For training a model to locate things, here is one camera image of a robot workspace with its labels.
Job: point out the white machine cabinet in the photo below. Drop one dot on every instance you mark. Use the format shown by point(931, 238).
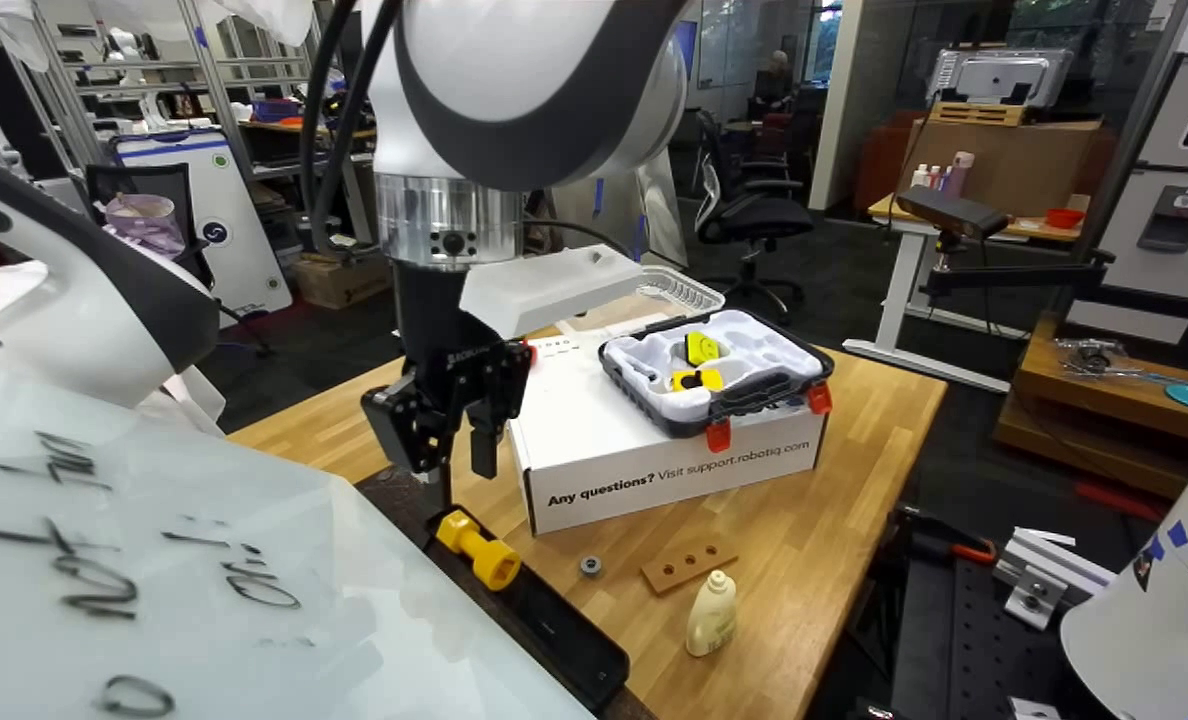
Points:
point(234, 251)

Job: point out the black office chair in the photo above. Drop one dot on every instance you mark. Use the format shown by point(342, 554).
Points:
point(749, 206)

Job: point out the yellow dumbbell shaped object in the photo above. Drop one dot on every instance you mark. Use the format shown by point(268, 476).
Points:
point(495, 561)

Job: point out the whiteboard with writing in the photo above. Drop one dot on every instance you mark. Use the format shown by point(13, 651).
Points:
point(164, 573)

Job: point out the wooden block with holes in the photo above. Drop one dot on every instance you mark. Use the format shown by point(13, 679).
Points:
point(685, 561)

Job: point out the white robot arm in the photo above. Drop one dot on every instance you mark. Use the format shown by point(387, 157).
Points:
point(485, 107)

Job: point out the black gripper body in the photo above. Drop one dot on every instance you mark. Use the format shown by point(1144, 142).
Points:
point(451, 352)

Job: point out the cream plastic bottle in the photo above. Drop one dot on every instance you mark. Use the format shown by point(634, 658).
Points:
point(714, 614)

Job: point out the yellow black cube piece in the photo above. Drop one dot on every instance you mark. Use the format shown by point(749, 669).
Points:
point(697, 377)

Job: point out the black whiteboard tray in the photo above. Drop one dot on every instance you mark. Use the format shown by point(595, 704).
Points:
point(528, 611)

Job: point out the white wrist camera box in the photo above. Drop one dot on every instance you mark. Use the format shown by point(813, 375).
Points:
point(536, 291)

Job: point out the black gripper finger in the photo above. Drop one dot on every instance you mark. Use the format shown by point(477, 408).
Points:
point(406, 426)
point(485, 436)

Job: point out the clear plastic case lid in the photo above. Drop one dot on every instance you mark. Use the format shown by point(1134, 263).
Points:
point(677, 291)

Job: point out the white cardboard Lean Robotics box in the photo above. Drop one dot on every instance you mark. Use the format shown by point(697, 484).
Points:
point(586, 454)

